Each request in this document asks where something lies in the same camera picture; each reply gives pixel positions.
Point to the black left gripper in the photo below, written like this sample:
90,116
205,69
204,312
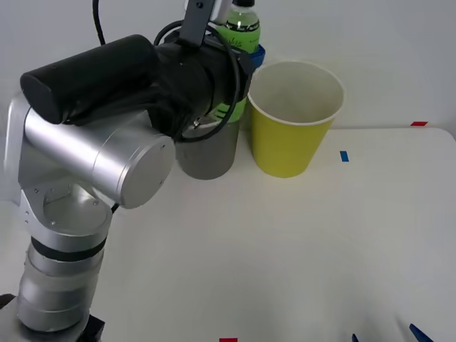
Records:
221,73

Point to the grey plastic waste bin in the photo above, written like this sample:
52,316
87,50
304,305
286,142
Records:
210,156

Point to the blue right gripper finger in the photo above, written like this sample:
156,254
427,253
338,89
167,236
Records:
420,335
355,338

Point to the silver and black left arm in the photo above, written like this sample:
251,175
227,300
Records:
71,149

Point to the yellow-green plastic waste bin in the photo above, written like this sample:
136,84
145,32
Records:
288,146

